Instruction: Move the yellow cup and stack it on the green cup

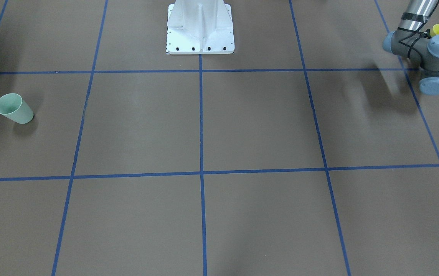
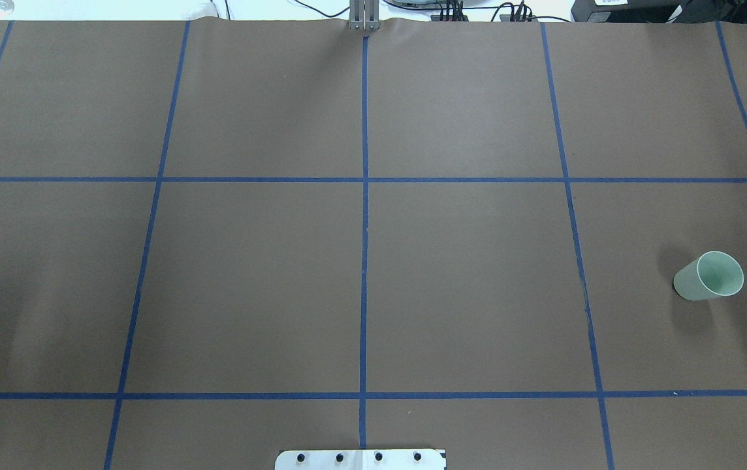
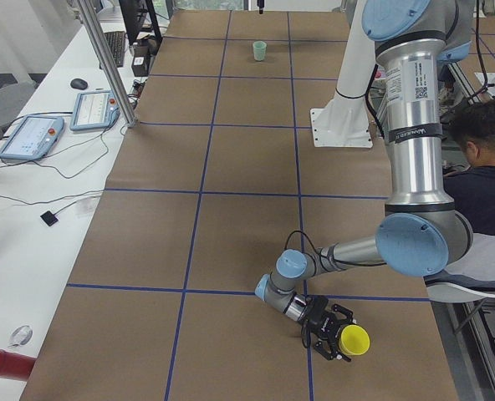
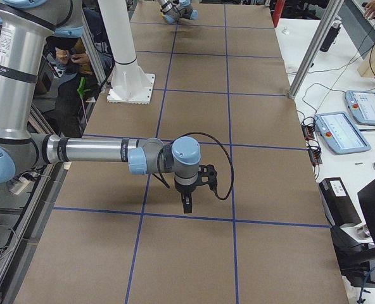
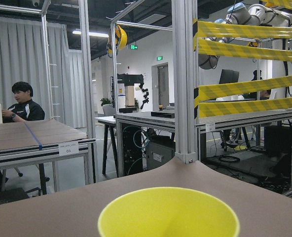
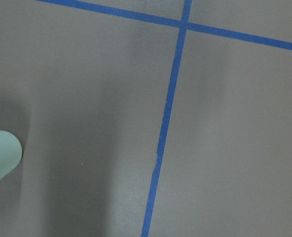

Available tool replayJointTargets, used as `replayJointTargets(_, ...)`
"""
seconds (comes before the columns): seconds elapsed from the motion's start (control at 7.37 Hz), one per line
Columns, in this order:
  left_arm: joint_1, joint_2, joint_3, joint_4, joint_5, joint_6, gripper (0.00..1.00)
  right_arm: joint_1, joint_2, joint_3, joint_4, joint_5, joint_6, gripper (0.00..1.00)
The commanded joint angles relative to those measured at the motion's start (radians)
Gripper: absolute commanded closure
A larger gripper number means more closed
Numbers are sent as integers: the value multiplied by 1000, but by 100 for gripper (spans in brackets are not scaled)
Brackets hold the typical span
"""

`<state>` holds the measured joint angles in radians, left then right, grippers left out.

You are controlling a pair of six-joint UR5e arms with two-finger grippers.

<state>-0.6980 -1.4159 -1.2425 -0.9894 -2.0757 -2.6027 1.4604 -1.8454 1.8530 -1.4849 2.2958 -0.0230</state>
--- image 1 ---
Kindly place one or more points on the green plastic cup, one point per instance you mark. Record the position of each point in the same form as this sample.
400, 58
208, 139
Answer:
15, 108

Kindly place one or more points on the white pedestal column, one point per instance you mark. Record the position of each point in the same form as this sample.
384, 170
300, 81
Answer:
199, 27

